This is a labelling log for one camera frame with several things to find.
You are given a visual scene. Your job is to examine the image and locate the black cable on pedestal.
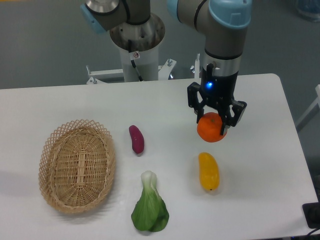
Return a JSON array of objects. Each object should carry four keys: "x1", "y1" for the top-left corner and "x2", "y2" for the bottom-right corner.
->
[{"x1": 127, "y1": 39, "x2": 144, "y2": 82}]

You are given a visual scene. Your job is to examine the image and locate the white metal base frame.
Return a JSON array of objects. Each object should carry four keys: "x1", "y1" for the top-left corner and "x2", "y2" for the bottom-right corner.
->
[{"x1": 86, "y1": 53, "x2": 201, "y2": 85}]

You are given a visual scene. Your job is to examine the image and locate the purple sweet potato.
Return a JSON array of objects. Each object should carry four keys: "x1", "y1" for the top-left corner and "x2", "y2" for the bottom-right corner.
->
[{"x1": 128, "y1": 125, "x2": 145, "y2": 155}]

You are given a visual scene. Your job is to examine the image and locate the orange fruit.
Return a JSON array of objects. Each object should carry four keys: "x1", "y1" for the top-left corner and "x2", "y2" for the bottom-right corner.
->
[{"x1": 197, "y1": 112, "x2": 227, "y2": 143}]

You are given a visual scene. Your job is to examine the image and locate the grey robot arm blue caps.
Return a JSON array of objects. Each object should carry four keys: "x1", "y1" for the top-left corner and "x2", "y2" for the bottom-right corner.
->
[{"x1": 80, "y1": 0, "x2": 252, "y2": 135}]

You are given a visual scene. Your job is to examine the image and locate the blue object top right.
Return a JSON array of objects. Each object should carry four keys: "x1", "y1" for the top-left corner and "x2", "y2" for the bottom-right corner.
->
[{"x1": 295, "y1": 0, "x2": 320, "y2": 23}]

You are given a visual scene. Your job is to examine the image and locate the yellow pepper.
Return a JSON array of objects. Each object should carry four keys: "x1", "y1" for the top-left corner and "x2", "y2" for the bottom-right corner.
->
[{"x1": 198, "y1": 152, "x2": 220, "y2": 191}]

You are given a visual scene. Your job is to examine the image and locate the green bok choy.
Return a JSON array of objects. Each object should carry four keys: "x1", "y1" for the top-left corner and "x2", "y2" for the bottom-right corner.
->
[{"x1": 131, "y1": 170, "x2": 170, "y2": 233}]

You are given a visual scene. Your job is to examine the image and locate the woven wicker basket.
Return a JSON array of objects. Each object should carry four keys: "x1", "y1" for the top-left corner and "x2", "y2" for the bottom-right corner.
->
[{"x1": 38, "y1": 119, "x2": 116, "y2": 214}]

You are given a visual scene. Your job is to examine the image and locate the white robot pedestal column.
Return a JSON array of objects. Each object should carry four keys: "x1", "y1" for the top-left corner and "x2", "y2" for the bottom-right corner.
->
[{"x1": 109, "y1": 13, "x2": 165, "y2": 82}]

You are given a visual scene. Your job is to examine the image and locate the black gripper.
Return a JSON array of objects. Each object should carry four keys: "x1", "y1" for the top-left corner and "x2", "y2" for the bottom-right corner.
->
[{"x1": 187, "y1": 63, "x2": 247, "y2": 136}]

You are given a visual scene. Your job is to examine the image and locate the white frame at right edge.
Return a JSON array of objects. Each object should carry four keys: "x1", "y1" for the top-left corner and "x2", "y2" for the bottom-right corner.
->
[{"x1": 295, "y1": 84, "x2": 320, "y2": 133}]

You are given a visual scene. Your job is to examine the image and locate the black device at table edge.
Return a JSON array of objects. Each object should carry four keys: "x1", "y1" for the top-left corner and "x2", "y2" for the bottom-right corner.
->
[{"x1": 302, "y1": 202, "x2": 320, "y2": 229}]

